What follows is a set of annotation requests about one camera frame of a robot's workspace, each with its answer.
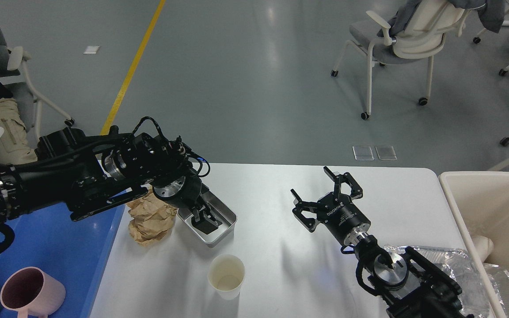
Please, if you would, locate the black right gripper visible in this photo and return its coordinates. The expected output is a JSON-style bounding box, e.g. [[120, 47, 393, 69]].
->
[[291, 166, 372, 247]]

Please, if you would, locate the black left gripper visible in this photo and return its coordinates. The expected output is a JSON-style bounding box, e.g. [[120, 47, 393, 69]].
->
[[153, 176, 221, 234]]

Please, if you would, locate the square stainless steel tray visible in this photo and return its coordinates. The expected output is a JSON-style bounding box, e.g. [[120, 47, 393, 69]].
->
[[177, 191, 238, 248]]

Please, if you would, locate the pink plastic mug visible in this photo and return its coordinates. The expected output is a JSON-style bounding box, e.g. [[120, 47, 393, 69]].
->
[[0, 266, 65, 318]]

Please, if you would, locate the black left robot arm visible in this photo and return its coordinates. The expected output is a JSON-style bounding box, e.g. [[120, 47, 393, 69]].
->
[[0, 121, 221, 254]]

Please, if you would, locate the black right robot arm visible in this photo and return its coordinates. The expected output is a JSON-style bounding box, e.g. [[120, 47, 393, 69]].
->
[[291, 167, 475, 318]]

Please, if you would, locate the crumpled brown paper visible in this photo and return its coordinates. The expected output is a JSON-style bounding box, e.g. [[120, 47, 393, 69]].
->
[[126, 189, 177, 247]]

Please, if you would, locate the white paper cup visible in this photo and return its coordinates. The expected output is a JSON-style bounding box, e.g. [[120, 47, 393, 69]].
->
[[207, 255, 246, 300]]

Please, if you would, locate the blue plastic tray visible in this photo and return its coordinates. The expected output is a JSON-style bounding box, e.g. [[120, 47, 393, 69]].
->
[[0, 203, 125, 318]]

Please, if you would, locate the aluminium foil tray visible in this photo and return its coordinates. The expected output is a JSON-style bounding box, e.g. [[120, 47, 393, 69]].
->
[[383, 245, 509, 318]]

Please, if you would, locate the beige roll in bin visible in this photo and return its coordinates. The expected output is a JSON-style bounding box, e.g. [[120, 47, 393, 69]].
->
[[471, 235, 494, 262]]

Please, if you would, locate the beige plastic bin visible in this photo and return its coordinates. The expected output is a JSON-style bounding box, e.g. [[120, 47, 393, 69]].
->
[[439, 171, 509, 317]]

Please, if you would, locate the white grey office chair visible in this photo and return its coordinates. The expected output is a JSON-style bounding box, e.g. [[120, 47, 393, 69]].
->
[[330, 0, 471, 120]]

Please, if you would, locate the grey jacket on chair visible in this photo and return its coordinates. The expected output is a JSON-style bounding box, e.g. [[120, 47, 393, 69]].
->
[[388, 0, 505, 36]]

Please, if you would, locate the left white grey chair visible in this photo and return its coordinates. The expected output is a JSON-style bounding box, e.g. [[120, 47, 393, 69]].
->
[[0, 28, 75, 138]]

